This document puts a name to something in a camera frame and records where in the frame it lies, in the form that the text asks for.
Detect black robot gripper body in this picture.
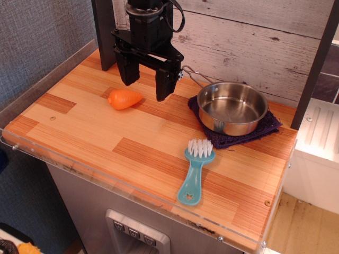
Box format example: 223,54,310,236
112,1,184,75

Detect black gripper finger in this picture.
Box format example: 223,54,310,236
115,50,140,86
155,68,177,102

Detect silver steel pot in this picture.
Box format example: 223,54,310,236
182,65,269,137

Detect blue brush white bristles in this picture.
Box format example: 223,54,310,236
177,139,216,206

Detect orange plastic carrot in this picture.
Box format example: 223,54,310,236
108,89,143,110

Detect purple folded towel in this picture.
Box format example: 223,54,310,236
188,95,282,149

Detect grey toy cabinet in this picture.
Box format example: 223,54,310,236
48,165,241,253

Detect silver dispenser button panel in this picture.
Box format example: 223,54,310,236
105,209,171,253

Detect clear acrylic edge guard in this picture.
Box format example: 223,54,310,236
3,123,297,253

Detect white ridged sink unit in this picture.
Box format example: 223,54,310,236
283,98,338,213

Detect yellow object bottom left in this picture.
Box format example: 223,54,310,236
17,242,41,254

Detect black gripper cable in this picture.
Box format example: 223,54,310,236
162,0,185,33

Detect dark grey left post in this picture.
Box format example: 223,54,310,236
91,0,116,71

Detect dark grey post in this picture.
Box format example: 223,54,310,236
91,0,116,71
290,0,338,130

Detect dark grey right post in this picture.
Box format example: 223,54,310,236
290,0,338,130

